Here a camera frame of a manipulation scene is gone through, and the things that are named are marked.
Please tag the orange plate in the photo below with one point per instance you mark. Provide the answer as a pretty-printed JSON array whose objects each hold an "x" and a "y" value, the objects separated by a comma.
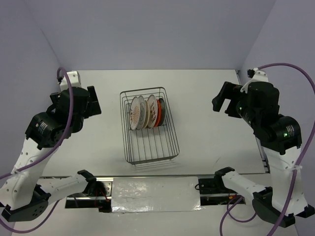
[{"x": 161, "y": 112}]

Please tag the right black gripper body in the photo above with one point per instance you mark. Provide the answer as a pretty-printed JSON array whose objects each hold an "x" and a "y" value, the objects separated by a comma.
[{"x": 246, "y": 109}]

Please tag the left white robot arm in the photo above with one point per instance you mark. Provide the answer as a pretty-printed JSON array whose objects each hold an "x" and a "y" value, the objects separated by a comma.
[{"x": 21, "y": 197}]

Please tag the silver foil covered panel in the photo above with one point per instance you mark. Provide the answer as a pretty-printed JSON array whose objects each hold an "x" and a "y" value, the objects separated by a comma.
[{"x": 155, "y": 194}]

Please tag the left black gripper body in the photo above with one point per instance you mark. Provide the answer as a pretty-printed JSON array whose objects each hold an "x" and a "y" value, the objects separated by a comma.
[{"x": 54, "y": 97}]

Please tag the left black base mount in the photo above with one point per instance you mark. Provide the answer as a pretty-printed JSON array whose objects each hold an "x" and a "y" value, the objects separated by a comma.
[{"x": 100, "y": 199}]

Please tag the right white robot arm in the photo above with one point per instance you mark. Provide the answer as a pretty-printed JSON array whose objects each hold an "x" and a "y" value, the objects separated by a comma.
[{"x": 281, "y": 141}]

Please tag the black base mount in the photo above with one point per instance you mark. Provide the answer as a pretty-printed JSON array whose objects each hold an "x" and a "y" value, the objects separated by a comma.
[
  {"x": 213, "y": 195},
  {"x": 100, "y": 199}
]

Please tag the white plate red pattern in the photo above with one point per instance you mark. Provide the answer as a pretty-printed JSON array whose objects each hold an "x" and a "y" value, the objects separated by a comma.
[{"x": 153, "y": 107}]

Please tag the white plate brown floral pattern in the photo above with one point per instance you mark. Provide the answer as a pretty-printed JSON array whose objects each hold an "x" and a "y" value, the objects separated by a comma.
[{"x": 134, "y": 113}]

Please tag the white plate grey rings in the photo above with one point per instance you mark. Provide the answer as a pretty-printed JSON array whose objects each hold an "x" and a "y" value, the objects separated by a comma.
[{"x": 142, "y": 111}]

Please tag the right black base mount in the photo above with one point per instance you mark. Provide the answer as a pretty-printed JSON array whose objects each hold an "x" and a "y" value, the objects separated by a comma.
[{"x": 213, "y": 195}]

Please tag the grey wire dish rack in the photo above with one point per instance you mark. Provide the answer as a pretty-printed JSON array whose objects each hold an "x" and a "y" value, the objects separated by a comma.
[{"x": 147, "y": 145}]

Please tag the cream plate dark centre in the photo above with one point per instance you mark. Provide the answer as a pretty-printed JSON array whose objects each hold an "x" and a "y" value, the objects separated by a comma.
[{"x": 146, "y": 114}]

